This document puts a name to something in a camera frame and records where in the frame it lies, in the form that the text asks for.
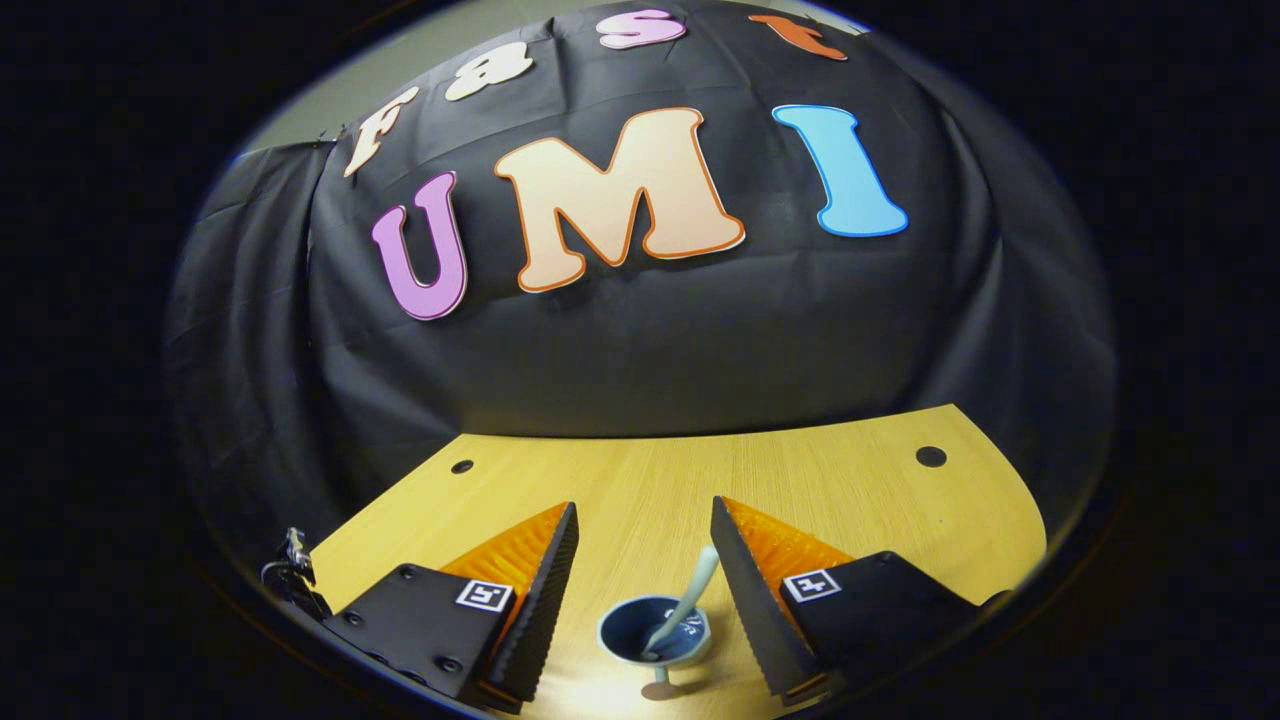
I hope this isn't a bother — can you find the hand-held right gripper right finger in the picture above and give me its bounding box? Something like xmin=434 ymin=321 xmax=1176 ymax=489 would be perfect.
xmin=711 ymin=495 xmax=1011 ymax=706

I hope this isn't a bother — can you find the wooden desktop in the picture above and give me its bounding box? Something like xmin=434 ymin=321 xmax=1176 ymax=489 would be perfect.
xmin=310 ymin=404 xmax=1048 ymax=720

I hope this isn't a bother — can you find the pale blue toothbrush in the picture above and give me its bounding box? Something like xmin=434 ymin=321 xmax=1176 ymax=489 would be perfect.
xmin=643 ymin=545 xmax=721 ymax=661

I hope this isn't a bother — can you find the black backdrop cloth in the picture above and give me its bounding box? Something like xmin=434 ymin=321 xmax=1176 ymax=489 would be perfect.
xmin=165 ymin=0 xmax=1116 ymax=561

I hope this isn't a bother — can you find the dark clamp with cable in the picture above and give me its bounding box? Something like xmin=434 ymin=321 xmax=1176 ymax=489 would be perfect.
xmin=262 ymin=527 xmax=333 ymax=619

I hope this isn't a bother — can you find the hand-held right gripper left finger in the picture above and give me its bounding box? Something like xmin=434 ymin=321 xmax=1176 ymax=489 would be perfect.
xmin=322 ymin=501 xmax=580 ymax=714

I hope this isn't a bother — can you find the blue cup with wooden handle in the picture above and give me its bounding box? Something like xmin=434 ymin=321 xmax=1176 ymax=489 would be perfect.
xmin=597 ymin=595 xmax=713 ymax=701

